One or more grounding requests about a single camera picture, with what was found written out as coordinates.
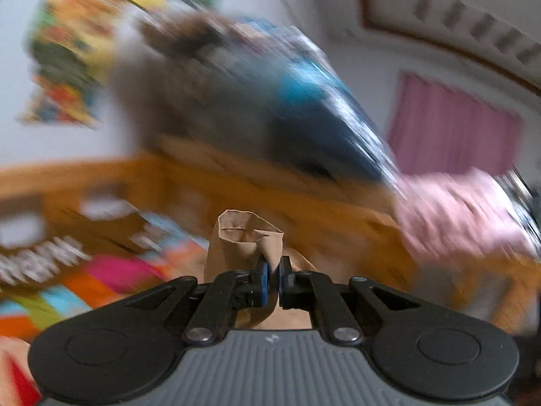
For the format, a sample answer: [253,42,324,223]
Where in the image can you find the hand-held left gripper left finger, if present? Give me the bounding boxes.
[127,261,274,345]

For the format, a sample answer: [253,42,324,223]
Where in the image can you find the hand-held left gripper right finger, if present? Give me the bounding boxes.
[278,256,419,345]

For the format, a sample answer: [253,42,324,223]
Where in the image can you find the tan garment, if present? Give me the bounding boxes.
[205,209,319,331]

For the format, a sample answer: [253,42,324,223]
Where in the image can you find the colourful striped bedsheet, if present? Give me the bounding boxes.
[0,199,212,406]

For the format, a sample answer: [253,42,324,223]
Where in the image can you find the dark cloth pile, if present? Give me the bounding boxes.
[109,12,403,187]

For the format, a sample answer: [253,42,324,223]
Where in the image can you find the pink fleece blanket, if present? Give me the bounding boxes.
[392,167,538,260]

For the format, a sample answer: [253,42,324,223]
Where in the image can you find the pink curtain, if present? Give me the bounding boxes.
[386,72,525,177]

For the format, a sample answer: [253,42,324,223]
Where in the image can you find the grey shiny bag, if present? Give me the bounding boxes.
[501,168,541,246]

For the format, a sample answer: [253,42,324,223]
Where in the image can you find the wooden bed frame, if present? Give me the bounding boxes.
[0,135,541,339]

